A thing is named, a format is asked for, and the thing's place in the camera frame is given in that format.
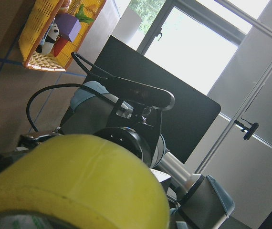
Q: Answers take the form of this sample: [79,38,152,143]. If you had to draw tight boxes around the toy orange carrot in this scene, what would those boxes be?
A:
[53,4,94,57]

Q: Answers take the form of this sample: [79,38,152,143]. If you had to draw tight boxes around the yellow tape roll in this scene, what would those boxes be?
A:
[0,135,169,229]

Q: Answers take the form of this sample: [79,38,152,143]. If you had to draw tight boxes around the black backdrop panel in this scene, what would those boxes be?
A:
[91,36,221,163]

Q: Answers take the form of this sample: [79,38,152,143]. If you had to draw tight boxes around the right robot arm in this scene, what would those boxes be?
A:
[63,81,235,229]

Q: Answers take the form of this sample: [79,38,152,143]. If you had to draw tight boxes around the black camera cable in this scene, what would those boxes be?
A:
[26,52,117,132]

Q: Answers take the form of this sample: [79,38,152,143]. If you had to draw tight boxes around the yellow plastic basket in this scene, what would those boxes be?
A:
[18,0,107,73]

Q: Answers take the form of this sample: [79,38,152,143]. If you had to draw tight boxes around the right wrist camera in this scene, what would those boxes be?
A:
[92,74,175,111]

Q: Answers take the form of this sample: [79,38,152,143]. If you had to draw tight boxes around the aluminium frame post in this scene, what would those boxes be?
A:
[195,61,272,173]

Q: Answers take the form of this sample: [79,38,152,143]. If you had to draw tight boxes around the purple foam block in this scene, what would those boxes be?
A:
[55,13,81,42]

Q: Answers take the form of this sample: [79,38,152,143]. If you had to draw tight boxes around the toy panda figure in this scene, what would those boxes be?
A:
[35,23,60,55]

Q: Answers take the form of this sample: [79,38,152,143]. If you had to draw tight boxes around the toy croissant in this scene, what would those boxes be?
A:
[59,0,72,13]

